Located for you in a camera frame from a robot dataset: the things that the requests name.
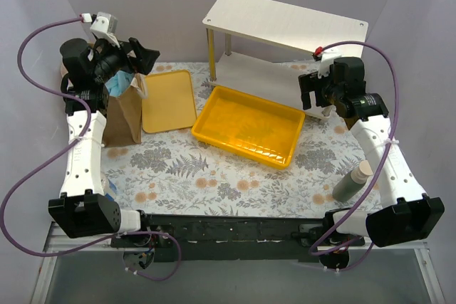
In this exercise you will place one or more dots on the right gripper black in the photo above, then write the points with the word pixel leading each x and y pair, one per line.
pixel 317 87

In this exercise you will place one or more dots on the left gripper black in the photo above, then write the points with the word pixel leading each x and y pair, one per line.
pixel 125 57

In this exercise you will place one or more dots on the blue plastic grocery bag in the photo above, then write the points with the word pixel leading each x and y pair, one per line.
pixel 119 83

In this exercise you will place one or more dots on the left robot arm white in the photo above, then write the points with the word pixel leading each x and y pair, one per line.
pixel 82 207

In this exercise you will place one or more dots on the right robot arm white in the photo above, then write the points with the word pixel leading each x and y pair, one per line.
pixel 407 213

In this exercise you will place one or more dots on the flat yellow tray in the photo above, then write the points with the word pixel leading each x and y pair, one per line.
pixel 170 104

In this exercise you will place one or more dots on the white two-tier shelf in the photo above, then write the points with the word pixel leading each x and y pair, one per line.
pixel 276 24

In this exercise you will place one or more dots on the deep yellow bin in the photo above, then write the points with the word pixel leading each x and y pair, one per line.
pixel 251 127

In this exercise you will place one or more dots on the brown paper bag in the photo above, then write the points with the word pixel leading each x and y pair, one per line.
pixel 123 114

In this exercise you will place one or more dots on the grey bottle beige cap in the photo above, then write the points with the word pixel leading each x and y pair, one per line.
pixel 352 182

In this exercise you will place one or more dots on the blue white packet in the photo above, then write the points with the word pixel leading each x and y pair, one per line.
pixel 109 189

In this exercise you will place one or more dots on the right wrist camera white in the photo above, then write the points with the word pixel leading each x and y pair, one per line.
pixel 325 59

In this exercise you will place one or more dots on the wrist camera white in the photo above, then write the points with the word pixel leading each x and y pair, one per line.
pixel 104 26
pixel 325 59

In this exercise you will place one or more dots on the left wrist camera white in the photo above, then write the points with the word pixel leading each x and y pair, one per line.
pixel 104 26

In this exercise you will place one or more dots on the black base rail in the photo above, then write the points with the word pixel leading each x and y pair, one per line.
pixel 226 238

